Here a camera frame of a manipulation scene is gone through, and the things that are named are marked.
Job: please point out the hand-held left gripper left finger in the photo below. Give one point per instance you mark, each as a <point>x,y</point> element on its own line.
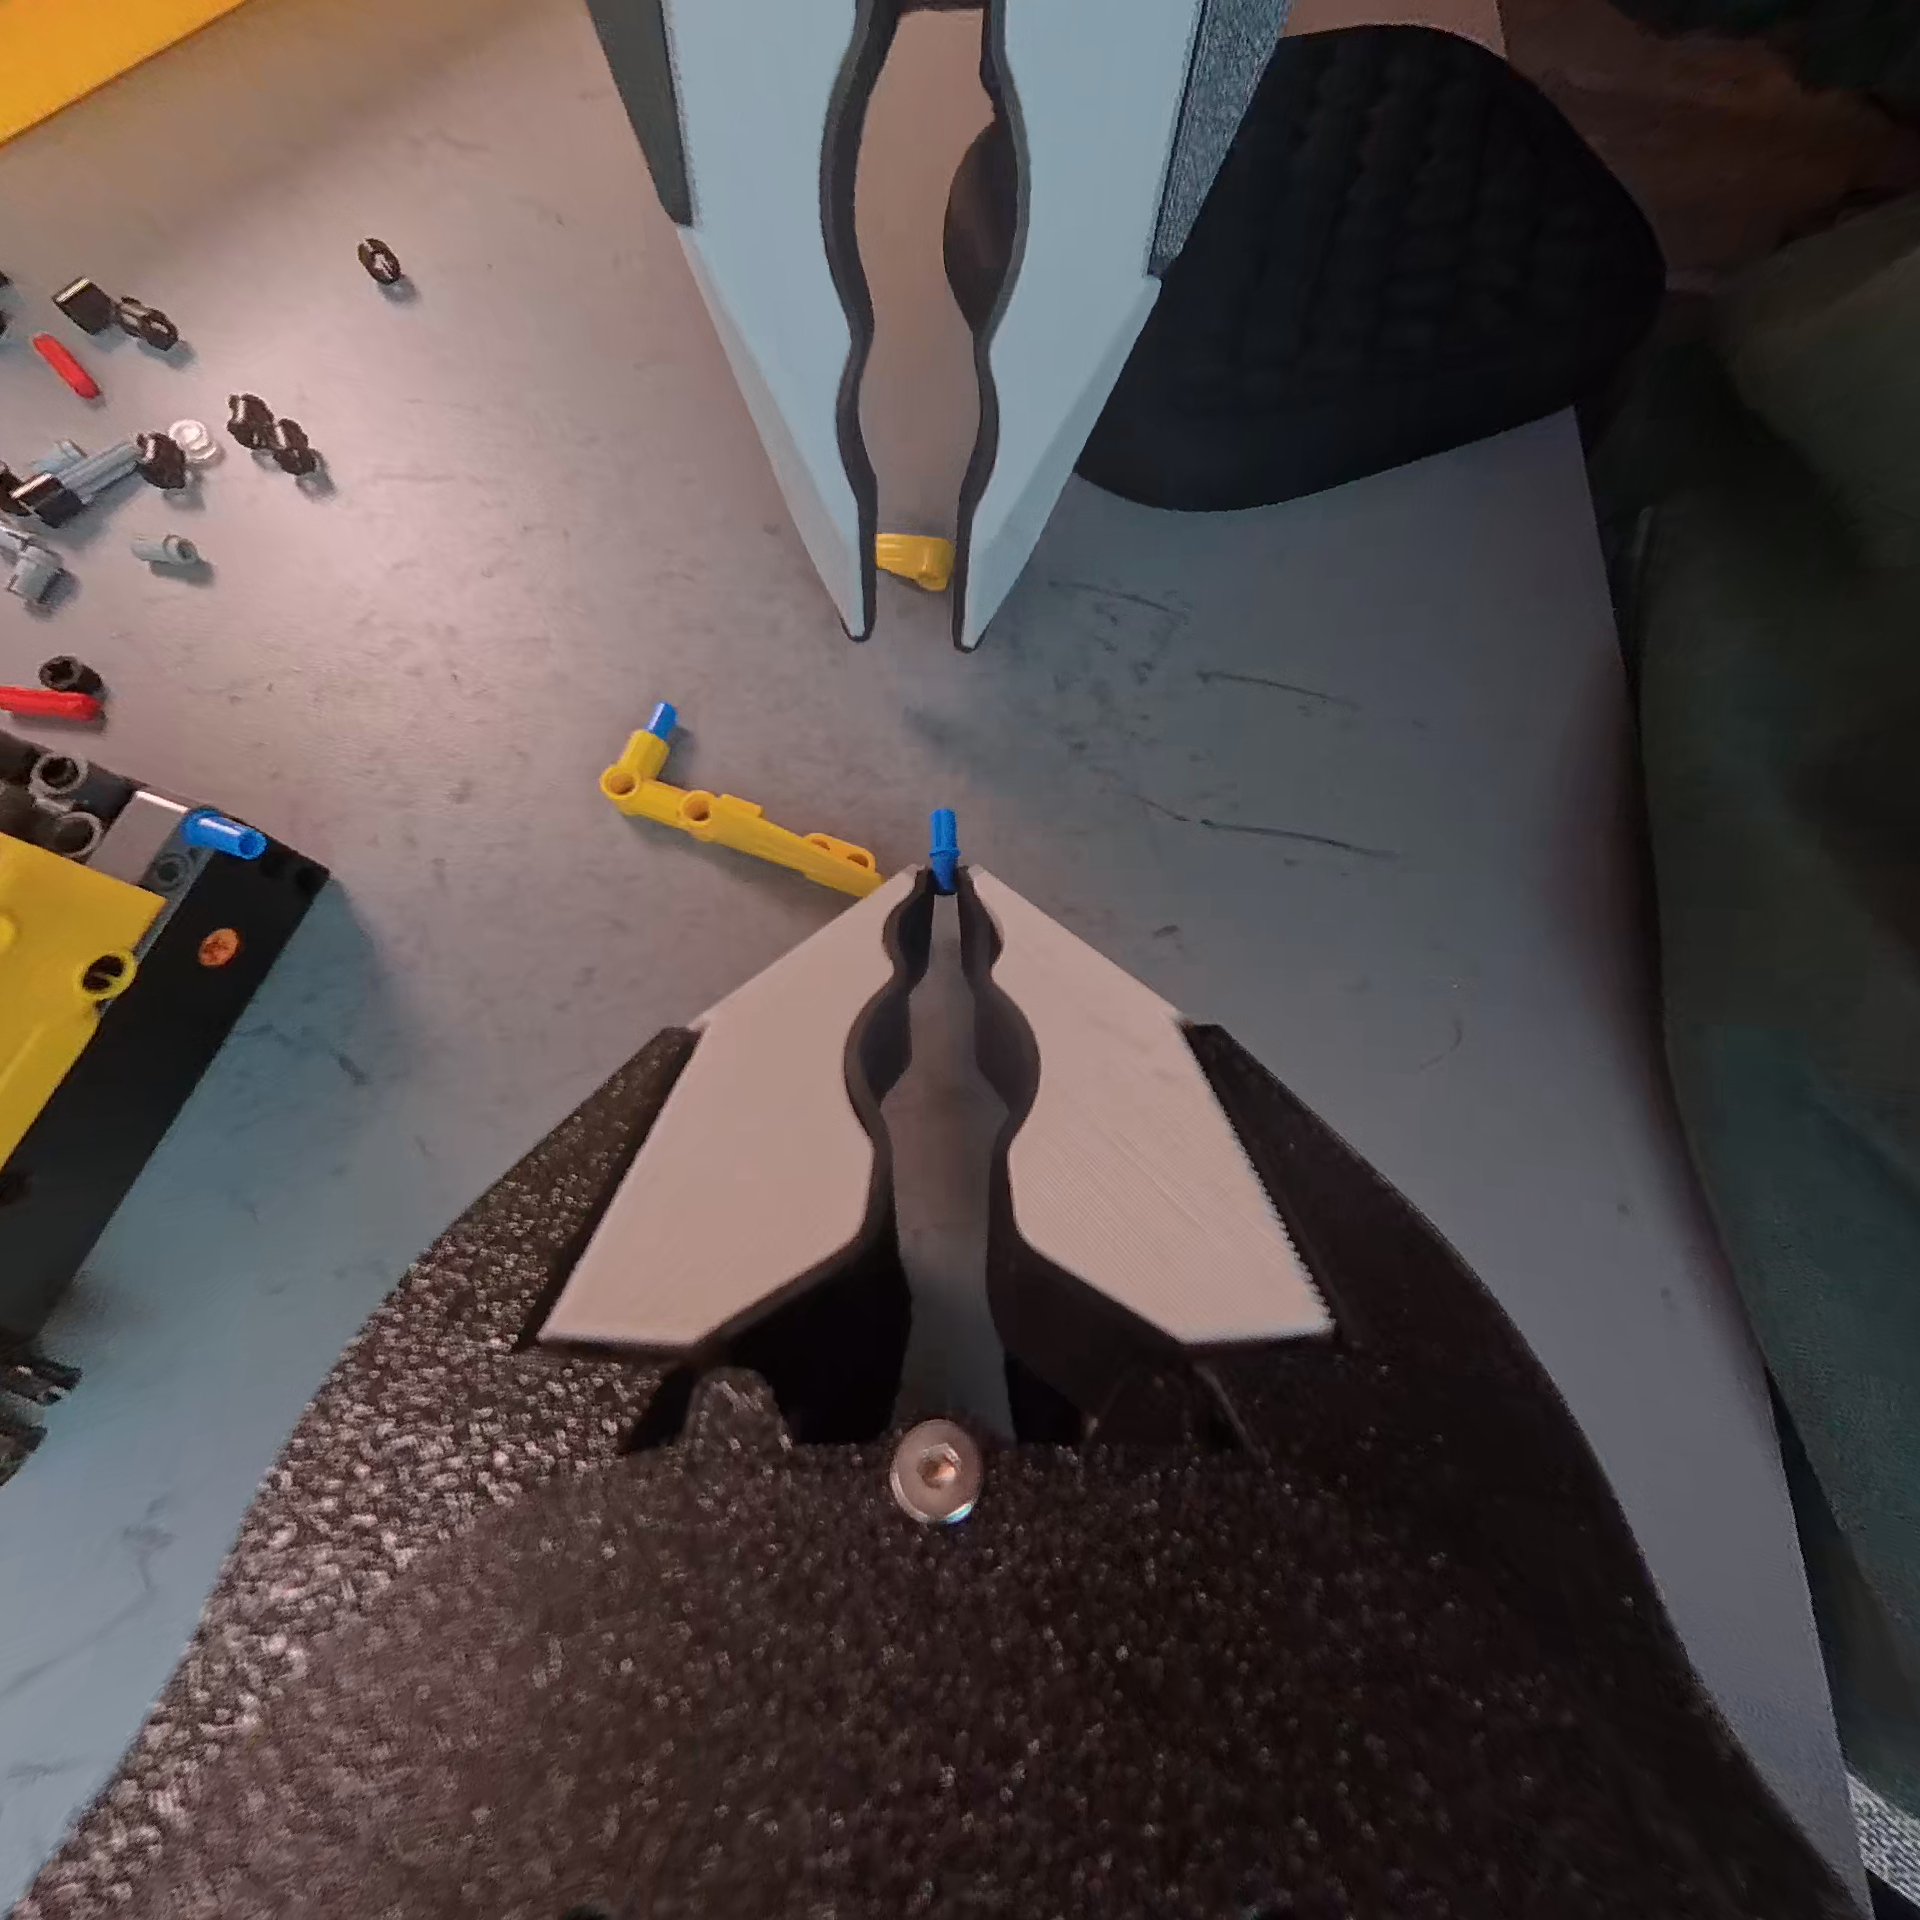
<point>720,1201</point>

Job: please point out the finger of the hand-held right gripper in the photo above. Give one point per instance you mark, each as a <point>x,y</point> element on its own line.
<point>763,225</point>
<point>1095,225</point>

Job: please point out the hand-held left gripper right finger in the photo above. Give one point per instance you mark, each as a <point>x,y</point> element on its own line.
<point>1142,1201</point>

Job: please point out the pile of small lego pins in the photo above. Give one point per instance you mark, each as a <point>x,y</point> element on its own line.
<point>67,369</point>

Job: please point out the yellow thin lego liftarm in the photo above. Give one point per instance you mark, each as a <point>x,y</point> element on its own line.
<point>720,814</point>

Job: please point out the yellow black lego model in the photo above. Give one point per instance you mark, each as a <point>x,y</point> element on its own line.
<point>61,974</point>

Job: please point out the yellow pointed lego tooth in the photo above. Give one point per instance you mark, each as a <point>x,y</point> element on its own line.
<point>912,558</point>

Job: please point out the person's green sweatshirt torso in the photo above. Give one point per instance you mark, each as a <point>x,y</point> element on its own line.
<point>1785,900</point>

